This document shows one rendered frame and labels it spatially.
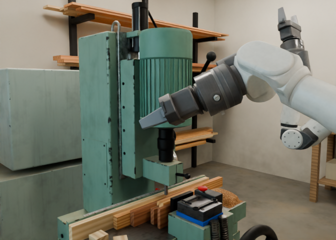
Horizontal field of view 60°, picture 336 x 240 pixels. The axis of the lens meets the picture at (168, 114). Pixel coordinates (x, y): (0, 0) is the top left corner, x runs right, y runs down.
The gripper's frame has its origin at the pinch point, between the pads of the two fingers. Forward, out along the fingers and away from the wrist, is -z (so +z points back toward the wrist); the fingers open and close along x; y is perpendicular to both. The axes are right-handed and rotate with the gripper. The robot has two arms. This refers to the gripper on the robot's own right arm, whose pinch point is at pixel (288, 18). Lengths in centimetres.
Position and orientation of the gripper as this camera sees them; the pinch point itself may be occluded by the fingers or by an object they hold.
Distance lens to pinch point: 134.9
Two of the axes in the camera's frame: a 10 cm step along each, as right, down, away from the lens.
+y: -6.4, 1.8, 7.4
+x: -7.6, -0.8, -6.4
